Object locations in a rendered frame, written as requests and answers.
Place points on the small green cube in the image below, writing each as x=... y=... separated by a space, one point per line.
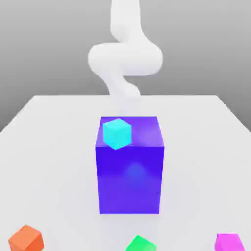
x=140 y=244

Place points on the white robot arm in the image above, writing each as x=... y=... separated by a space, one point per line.
x=125 y=56

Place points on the large blue box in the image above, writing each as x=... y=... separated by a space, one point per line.
x=129 y=180

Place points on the small orange cube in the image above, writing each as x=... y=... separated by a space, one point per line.
x=25 y=238

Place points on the small magenta cube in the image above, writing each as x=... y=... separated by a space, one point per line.
x=228 y=243

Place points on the small cyan cube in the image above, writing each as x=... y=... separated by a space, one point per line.
x=117 y=133

